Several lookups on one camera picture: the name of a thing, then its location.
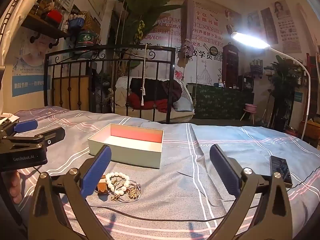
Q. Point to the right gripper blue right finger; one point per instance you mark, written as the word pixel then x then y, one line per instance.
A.
pixel 272 218

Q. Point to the hanging grey feather ornament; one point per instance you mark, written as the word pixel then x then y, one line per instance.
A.
pixel 186 50

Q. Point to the wooden wall shelf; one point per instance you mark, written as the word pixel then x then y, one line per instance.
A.
pixel 41 27

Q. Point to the large green banana plant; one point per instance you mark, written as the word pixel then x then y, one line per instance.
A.
pixel 129 25

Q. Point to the black smartphone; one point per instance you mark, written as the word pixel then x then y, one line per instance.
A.
pixel 279 165

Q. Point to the green tin can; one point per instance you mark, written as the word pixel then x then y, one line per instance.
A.
pixel 86 38

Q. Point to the pink stool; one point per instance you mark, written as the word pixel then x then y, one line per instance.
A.
pixel 251 109

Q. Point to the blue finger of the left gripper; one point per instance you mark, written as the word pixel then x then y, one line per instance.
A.
pixel 47 138
pixel 25 126

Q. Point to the green patterned counter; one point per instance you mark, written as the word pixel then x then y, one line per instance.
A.
pixel 218 103

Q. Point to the red container on shelf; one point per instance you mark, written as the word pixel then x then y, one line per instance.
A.
pixel 54 17

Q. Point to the person's left hand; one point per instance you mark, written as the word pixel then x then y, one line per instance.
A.
pixel 13 184

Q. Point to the grey striped bed sheet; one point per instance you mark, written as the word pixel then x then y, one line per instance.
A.
pixel 184 198

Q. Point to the dark red phone booth cabinet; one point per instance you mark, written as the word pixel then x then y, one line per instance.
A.
pixel 230 65

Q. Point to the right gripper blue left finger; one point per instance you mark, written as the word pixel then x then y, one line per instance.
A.
pixel 47 217

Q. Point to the potted green plant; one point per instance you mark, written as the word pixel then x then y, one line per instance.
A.
pixel 284 81

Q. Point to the brown leather strap watch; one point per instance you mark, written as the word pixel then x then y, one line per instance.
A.
pixel 102 187

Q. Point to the pale green jewelry box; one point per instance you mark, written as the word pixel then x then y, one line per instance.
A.
pixel 137 146

